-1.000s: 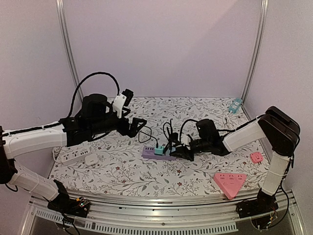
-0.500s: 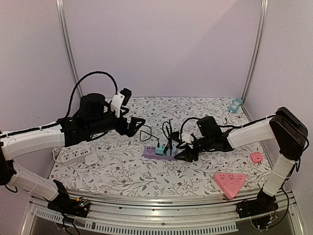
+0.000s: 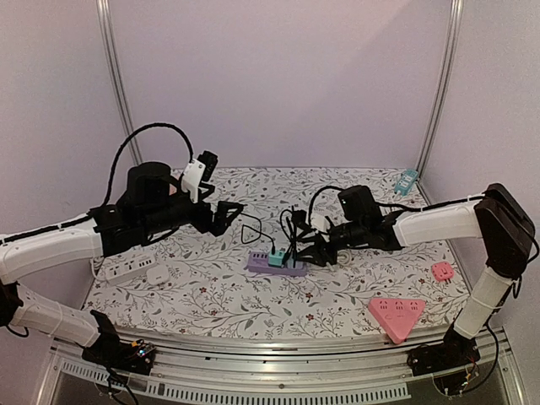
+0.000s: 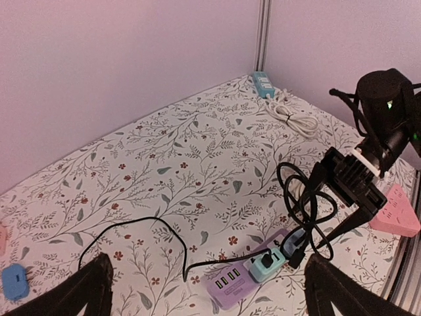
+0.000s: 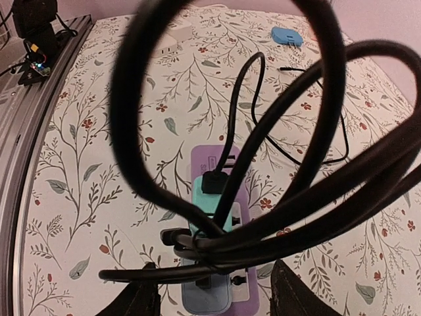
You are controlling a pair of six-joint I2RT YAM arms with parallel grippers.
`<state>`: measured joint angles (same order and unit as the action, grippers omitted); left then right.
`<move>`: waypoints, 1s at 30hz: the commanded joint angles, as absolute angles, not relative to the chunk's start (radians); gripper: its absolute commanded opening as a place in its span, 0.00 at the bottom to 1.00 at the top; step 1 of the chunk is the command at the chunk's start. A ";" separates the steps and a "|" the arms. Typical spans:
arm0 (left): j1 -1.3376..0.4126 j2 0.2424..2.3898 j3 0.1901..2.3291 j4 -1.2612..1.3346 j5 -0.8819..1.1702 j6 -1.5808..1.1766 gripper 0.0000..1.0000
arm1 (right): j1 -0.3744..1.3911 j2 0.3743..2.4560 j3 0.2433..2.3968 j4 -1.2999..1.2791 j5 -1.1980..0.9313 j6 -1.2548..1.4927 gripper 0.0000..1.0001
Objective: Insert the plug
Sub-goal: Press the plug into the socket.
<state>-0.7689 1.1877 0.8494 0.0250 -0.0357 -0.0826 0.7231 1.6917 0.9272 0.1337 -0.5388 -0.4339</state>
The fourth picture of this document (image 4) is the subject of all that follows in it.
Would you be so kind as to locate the small pink square adapter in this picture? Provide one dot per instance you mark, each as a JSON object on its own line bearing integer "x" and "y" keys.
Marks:
{"x": 3, "y": 239}

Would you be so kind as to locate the aluminium front rail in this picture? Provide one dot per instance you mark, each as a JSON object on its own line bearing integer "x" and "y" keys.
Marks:
{"x": 402, "y": 285}

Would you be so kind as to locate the blue plug adapter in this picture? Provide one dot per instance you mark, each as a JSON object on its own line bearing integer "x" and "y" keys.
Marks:
{"x": 15, "y": 283}

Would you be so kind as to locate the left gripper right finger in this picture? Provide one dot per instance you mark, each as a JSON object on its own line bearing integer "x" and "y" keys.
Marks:
{"x": 326, "y": 288}

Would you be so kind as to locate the pink triangular power strip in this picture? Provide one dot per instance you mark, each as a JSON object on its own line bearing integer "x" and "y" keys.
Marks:
{"x": 397, "y": 216}

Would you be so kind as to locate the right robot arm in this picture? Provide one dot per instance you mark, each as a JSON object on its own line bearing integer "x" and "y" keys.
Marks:
{"x": 386, "y": 112}

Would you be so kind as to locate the teal power strip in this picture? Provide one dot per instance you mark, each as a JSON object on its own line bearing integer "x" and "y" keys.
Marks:
{"x": 263, "y": 85}

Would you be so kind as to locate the teal plug adapter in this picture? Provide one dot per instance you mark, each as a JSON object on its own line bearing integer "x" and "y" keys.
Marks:
{"x": 266, "y": 264}

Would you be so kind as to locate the purple power strip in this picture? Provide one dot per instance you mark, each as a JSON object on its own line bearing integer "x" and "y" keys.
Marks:
{"x": 234, "y": 282}

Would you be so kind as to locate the floral table mat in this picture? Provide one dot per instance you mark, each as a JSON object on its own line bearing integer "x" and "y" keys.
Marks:
{"x": 195, "y": 181}

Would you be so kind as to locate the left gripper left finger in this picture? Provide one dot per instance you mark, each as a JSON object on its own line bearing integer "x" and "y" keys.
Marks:
{"x": 88, "y": 290}

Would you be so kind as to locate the right aluminium frame post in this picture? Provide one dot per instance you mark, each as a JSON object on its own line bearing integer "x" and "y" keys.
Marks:
{"x": 263, "y": 26}

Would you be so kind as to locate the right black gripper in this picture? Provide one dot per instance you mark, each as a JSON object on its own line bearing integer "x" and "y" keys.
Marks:
{"x": 351, "y": 181}

